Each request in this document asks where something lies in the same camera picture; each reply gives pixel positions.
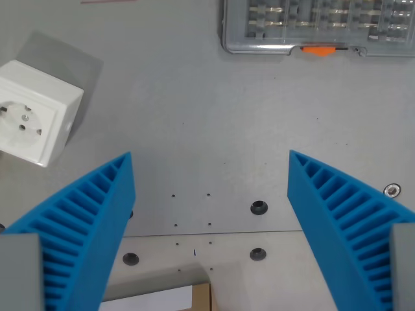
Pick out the brown cardboard box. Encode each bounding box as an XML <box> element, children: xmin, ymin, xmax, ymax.
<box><xmin>179</xmin><ymin>282</ymin><xmax>214</xmax><ymax>311</ymax></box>

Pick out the white electrical socket box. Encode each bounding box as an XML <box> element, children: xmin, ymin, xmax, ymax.
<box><xmin>0</xmin><ymin>60</ymin><xmax>85</xmax><ymax>168</ymax></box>

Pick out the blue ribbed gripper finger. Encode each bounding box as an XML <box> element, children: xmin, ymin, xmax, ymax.
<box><xmin>0</xmin><ymin>151</ymin><xmax>136</xmax><ymax>311</ymax></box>
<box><xmin>287</xmin><ymin>149</ymin><xmax>415</xmax><ymax>311</ymax></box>

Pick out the silver hex socket screw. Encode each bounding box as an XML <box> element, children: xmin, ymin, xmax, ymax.
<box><xmin>383</xmin><ymin>183</ymin><xmax>401</xmax><ymax>198</ymax></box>

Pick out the clear plastic bit case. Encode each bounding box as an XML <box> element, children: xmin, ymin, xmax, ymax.
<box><xmin>221</xmin><ymin>0</ymin><xmax>415</xmax><ymax>58</ymax></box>

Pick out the orange case latch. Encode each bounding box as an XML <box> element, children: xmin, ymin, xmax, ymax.
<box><xmin>300</xmin><ymin>46</ymin><xmax>338</xmax><ymax>57</ymax></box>

